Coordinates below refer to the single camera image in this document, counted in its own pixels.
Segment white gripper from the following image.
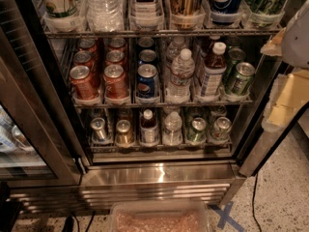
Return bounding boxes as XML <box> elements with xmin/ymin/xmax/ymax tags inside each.
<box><xmin>260</xmin><ymin>0</ymin><xmax>309</xmax><ymax>132</ymax></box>

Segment green 7up can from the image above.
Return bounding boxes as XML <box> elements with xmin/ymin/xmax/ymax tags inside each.
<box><xmin>210</xmin><ymin>117</ymin><xmax>232</xmax><ymax>144</ymax></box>

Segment green can middle front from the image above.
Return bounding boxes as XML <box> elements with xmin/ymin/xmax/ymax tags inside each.
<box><xmin>225</xmin><ymin>62</ymin><xmax>255</xmax><ymax>96</ymax></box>

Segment green can middle behind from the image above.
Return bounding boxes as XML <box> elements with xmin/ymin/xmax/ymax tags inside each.
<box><xmin>222</xmin><ymin>47</ymin><xmax>246</xmax><ymax>83</ymax></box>

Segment tea bottle middle shelf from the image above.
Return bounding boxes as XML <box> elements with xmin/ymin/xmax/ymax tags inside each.
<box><xmin>198</xmin><ymin>42</ymin><xmax>227</xmax><ymax>97</ymax></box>

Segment tea bottle shelf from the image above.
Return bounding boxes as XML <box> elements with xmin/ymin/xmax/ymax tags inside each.
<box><xmin>198</xmin><ymin>42</ymin><xmax>227</xmax><ymax>97</ymax></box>
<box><xmin>140</xmin><ymin>109</ymin><xmax>158</xmax><ymax>146</ymax></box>

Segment green can top shelf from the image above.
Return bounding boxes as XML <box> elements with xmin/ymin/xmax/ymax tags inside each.
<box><xmin>244</xmin><ymin>0</ymin><xmax>287</xmax><ymax>28</ymax></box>

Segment green can shelf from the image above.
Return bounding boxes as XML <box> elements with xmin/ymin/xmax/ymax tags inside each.
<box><xmin>186</xmin><ymin>117</ymin><xmax>207</xmax><ymax>145</ymax></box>
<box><xmin>244</xmin><ymin>0</ymin><xmax>287</xmax><ymax>28</ymax></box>

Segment pepsi can top shelf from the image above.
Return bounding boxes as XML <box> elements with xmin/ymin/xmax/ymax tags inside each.
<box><xmin>211</xmin><ymin>0</ymin><xmax>241</xmax><ymax>25</ymax></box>

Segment water bottle middle shelf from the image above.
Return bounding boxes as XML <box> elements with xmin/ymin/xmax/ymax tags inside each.
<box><xmin>167</xmin><ymin>48</ymin><xmax>195</xmax><ymax>103</ymax></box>

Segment water bottle shelf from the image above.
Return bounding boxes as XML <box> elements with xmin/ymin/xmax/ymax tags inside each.
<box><xmin>167</xmin><ymin>48</ymin><xmax>195</xmax><ymax>103</ymax></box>
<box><xmin>162</xmin><ymin>111</ymin><xmax>183</xmax><ymax>146</ymax></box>
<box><xmin>86</xmin><ymin>0</ymin><xmax>124</xmax><ymax>32</ymax></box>

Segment green can bottom shelf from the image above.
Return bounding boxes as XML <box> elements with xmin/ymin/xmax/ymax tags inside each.
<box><xmin>186</xmin><ymin>117</ymin><xmax>207</xmax><ymax>145</ymax></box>

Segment gold can top shelf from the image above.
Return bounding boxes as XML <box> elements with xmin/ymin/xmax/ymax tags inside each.
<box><xmin>170</xmin><ymin>0</ymin><xmax>205</xmax><ymax>30</ymax></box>

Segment gold can shelf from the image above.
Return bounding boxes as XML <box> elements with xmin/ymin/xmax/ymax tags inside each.
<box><xmin>170</xmin><ymin>0</ymin><xmax>205</xmax><ymax>30</ymax></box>
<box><xmin>116</xmin><ymin>120</ymin><xmax>133</xmax><ymax>147</ymax></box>

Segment water bottle bottom shelf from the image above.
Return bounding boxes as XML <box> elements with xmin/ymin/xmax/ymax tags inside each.
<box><xmin>162</xmin><ymin>111</ymin><xmax>183</xmax><ymax>146</ymax></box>

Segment blue pepsi can front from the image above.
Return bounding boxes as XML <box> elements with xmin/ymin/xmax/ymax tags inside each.
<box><xmin>137</xmin><ymin>64</ymin><xmax>158</xmax><ymax>99</ymax></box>

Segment blue pepsi can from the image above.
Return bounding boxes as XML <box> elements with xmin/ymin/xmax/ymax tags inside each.
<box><xmin>138</xmin><ymin>49</ymin><xmax>157</xmax><ymax>66</ymax></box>
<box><xmin>137</xmin><ymin>64</ymin><xmax>158</xmax><ymax>99</ymax></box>

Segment blue pepsi can behind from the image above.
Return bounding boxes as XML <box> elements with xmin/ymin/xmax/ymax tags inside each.
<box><xmin>138</xmin><ymin>49</ymin><xmax>157</xmax><ymax>66</ymax></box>

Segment tea bottle bottom shelf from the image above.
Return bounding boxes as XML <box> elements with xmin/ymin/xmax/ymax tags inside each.
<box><xmin>140</xmin><ymin>109</ymin><xmax>158</xmax><ymax>146</ymax></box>

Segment red can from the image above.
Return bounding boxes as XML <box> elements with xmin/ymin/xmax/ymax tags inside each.
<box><xmin>70</xmin><ymin>65</ymin><xmax>99</xmax><ymax>100</ymax></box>
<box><xmin>105</xmin><ymin>50</ymin><xmax>126</xmax><ymax>69</ymax></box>
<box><xmin>103</xmin><ymin>65</ymin><xmax>128</xmax><ymax>99</ymax></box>
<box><xmin>73</xmin><ymin>50</ymin><xmax>98</xmax><ymax>75</ymax></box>

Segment gold can bottom shelf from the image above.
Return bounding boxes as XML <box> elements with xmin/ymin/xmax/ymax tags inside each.
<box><xmin>116</xmin><ymin>120</ymin><xmax>133</xmax><ymax>147</ymax></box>

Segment stainless fridge cabinet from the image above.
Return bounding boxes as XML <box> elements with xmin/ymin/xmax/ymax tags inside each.
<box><xmin>6</xmin><ymin>0</ymin><xmax>309</xmax><ymax>216</ymax></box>

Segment water bottle top shelf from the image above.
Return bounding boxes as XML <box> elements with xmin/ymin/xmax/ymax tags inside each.
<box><xmin>86</xmin><ymin>0</ymin><xmax>124</xmax><ymax>32</ymax></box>

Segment silver can bottom shelf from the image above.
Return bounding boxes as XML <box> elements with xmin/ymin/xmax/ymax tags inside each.
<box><xmin>90</xmin><ymin>118</ymin><xmax>108</xmax><ymax>142</ymax></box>

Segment red can front left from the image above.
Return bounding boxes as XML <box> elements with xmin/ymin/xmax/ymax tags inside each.
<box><xmin>70</xmin><ymin>65</ymin><xmax>99</xmax><ymax>100</ymax></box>

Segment red can left middle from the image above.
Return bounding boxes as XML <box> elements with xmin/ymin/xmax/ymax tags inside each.
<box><xmin>73</xmin><ymin>50</ymin><xmax>98</xmax><ymax>75</ymax></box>

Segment white 7up can top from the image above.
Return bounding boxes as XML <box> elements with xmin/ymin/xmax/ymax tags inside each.
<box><xmin>36</xmin><ymin>0</ymin><xmax>81</xmax><ymax>19</ymax></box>

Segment fridge glass door left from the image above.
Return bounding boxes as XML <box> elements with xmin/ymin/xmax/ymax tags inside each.
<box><xmin>0</xmin><ymin>0</ymin><xmax>83</xmax><ymax>189</ymax></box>

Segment white label bottle top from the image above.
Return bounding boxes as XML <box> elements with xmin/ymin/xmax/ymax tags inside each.
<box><xmin>131</xmin><ymin>0</ymin><xmax>161</xmax><ymax>27</ymax></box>

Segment clear plastic bin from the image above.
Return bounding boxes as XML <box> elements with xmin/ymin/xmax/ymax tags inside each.
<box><xmin>108</xmin><ymin>199</ymin><xmax>212</xmax><ymax>232</ymax></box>

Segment black cable right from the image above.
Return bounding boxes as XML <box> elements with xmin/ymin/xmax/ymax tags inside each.
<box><xmin>251</xmin><ymin>173</ymin><xmax>264</xmax><ymax>232</ymax></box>

